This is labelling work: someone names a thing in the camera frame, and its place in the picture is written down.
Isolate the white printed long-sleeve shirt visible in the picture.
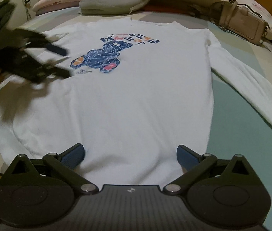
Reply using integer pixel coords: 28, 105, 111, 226
0, 17, 272, 186

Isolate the patchwork pastel bed sheet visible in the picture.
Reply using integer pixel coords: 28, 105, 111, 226
0, 6, 272, 229

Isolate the grey cushion with hole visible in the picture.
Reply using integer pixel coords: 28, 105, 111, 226
79, 0, 150, 15

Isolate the beige handbag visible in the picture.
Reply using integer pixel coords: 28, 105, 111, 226
209, 0, 270, 45

